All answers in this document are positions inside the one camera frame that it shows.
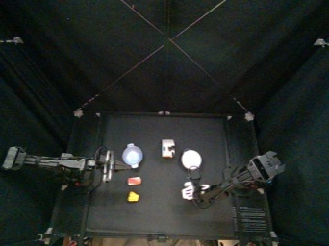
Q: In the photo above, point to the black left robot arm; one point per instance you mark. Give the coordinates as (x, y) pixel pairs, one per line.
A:
(47, 161)

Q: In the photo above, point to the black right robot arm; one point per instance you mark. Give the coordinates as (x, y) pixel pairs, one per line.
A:
(253, 174)

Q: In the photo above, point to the pale blue round bowl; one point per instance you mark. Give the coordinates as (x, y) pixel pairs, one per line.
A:
(132, 155)

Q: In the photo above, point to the white oval plate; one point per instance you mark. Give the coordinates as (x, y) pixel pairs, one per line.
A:
(190, 159)

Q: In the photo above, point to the red orange toy food piece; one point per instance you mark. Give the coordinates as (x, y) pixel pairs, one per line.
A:
(134, 181)

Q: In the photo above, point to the yellow toy cheese wedge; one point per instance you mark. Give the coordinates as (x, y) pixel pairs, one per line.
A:
(132, 196)

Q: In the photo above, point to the grey metal cloth clamp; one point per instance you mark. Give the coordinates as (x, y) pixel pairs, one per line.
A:
(321, 42)
(13, 40)

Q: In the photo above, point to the grey frame corner bracket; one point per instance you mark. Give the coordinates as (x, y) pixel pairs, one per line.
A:
(78, 112)
(249, 116)

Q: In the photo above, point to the grey frame middle bracket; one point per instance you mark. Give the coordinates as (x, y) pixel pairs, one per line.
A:
(163, 112)

